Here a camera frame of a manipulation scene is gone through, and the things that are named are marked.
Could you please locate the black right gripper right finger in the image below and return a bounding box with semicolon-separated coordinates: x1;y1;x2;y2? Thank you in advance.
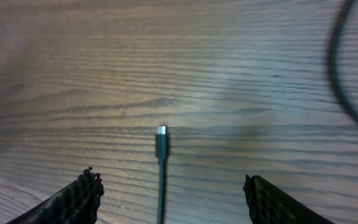
243;175;334;224

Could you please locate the black usb charging cable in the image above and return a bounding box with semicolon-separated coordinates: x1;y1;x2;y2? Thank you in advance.
154;0;358;224

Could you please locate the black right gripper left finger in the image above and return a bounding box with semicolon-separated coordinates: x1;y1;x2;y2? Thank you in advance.
7;167;104;224

